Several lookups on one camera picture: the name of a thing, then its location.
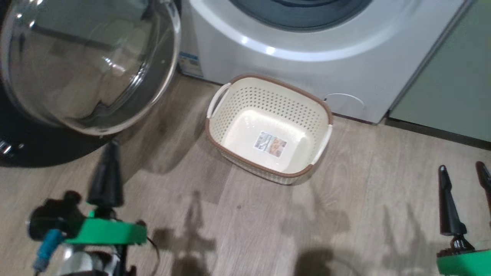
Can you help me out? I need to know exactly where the white front-load washing machine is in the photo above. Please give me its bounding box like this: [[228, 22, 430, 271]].
[[180, 0, 476, 124]]

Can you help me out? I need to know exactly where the washing machine glass door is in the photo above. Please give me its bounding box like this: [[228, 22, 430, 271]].
[[0, 0, 181, 168]]

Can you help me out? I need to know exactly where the blue energy label sticker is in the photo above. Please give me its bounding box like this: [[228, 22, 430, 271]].
[[178, 52, 204, 78]]

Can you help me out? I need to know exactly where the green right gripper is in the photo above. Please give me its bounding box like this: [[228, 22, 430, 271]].
[[437, 161, 491, 276]]

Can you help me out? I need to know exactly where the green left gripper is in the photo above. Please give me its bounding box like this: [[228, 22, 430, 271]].
[[63, 141, 148, 246]]

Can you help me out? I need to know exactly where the sage green cabinet door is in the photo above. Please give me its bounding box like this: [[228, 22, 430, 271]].
[[386, 0, 491, 143]]

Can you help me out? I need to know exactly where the blue cable connector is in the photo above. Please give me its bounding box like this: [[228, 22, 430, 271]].
[[33, 229, 65, 273]]

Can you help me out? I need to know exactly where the cream perforated basket brown rim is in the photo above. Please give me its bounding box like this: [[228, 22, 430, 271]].
[[205, 74, 333, 185]]

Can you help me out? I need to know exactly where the printed label sticker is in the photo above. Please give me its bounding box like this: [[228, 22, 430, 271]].
[[253, 131, 287, 157]]

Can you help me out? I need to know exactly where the round white filter cover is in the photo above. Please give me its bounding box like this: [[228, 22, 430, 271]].
[[324, 93, 365, 112]]

